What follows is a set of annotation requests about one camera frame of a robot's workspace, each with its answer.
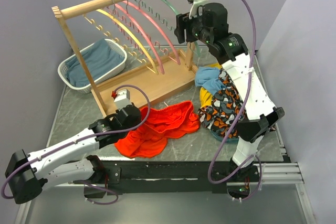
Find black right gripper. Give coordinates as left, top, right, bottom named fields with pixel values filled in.
left=173, top=8, right=212, bottom=46

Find orange shorts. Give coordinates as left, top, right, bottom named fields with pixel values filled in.
left=114, top=101, right=200, bottom=158

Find green hanger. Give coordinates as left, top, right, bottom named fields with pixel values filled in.
left=134, top=0, right=202, bottom=57

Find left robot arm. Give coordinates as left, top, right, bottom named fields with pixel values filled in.
left=1, top=104, right=141, bottom=204

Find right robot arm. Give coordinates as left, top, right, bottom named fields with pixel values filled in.
left=174, top=3, right=285, bottom=184

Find pink hanger right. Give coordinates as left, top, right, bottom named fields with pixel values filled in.
left=133, top=6, right=181, bottom=65

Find pink hanger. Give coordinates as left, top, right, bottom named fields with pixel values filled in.
left=111, top=0, right=165, bottom=74
left=133, top=6, right=181, bottom=65

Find pink hanger left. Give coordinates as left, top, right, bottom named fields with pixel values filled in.
left=111, top=0, right=165, bottom=74

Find camouflage patterned shorts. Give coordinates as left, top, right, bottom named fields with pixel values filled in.
left=198, top=69, right=243, bottom=137

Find yellow hanger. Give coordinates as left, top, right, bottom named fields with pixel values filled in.
left=83, top=5, right=162, bottom=74

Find light blue garment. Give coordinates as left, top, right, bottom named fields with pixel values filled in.
left=195, top=67, right=225, bottom=95

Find wooden clothes rack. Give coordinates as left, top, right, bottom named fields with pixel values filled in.
left=52, top=0, right=197, bottom=116

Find white laundry basket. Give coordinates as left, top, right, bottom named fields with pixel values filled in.
left=58, top=39, right=128, bottom=94

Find blue-grey cloth in basket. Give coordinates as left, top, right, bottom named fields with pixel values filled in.
left=65, top=39, right=126, bottom=88

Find yellow garment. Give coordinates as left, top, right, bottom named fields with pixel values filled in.
left=199, top=63, right=221, bottom=108

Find teal round tray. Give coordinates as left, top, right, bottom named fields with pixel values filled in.
left=210, top=130, right=239, bottom=143

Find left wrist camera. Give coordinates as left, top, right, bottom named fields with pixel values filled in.
left=111, top=89, right=132, bottom=110

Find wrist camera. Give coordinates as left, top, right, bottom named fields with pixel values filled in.
left=111, top=89, right=132, bottom=110
left=187, top=0, right=208, bottom=20

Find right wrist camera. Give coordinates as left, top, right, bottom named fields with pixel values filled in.
left=187, top=0, right=208, bottom=20

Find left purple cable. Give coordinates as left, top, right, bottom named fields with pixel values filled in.
left=1, top=84, right=152, bottom=200

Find purple cable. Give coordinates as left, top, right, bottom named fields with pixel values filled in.
left=194, top=0, right=257, bottom=184
left=1, top=84, right=152, bottom=200

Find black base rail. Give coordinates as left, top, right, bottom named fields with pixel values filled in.
left=83, top=159, right=260, bottom=200

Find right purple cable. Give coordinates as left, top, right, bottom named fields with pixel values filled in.
left=194, top=0, right=257, bottom=184

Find aluminium rail right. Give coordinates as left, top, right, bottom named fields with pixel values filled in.
left=261, top=163, right=304, bottom=185

